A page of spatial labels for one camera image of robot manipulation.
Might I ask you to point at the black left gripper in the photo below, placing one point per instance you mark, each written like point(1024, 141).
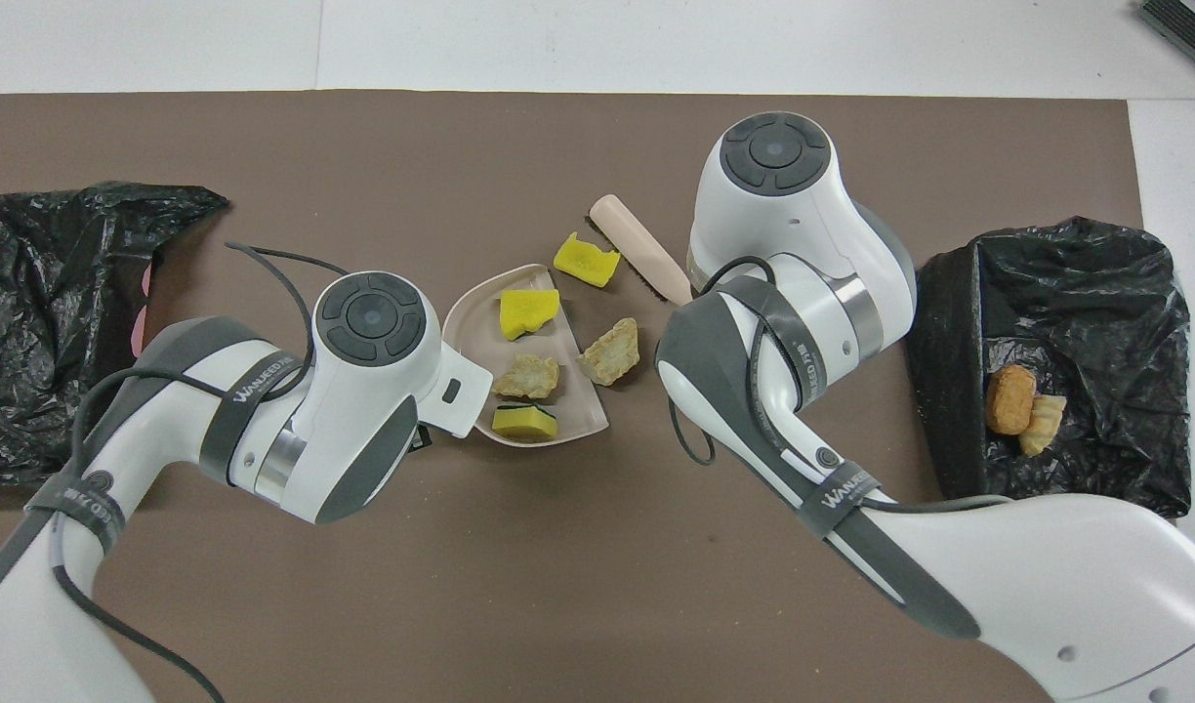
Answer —
point(424, 437)

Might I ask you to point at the yellow green sponge strip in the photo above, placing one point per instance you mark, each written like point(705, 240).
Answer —
point(524, 423)

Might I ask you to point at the beige plastic dustpan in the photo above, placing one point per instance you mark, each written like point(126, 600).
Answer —
point(480, 332)

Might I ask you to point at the orange layered sponge chunk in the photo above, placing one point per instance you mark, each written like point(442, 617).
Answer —
point(527, 377)

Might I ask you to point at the yellow green sponge piece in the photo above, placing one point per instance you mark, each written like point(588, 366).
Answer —
point(529, 312)

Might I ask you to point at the pale beige sponge chunk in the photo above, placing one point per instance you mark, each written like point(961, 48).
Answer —
point(609, 351)

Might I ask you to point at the jagged yellow green sponge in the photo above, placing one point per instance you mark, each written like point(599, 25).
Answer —
point(586, 260)

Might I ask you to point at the beige hand brush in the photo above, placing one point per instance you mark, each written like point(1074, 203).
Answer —
point(641, 249)

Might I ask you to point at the orange brown sponge chunk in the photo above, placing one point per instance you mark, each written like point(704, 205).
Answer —
point(1009, 398)

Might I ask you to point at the pale orange sponge chunk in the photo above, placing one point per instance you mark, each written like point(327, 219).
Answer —
point(1042, 425)

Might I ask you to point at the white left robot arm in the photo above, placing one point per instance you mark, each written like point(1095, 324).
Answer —
point(373, 317)

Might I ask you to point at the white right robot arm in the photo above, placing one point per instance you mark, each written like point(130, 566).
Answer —
point(778, 151)

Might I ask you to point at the pink bin under bag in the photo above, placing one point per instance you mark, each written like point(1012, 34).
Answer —
point(145, 285)

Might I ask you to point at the torn black bag lined bin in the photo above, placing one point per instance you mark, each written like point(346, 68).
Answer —
point(51, 322)

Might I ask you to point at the brown table mat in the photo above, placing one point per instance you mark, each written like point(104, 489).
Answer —
point(558, 156)

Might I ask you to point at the dark ribbed panel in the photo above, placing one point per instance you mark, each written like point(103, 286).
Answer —
point(1188, 29)

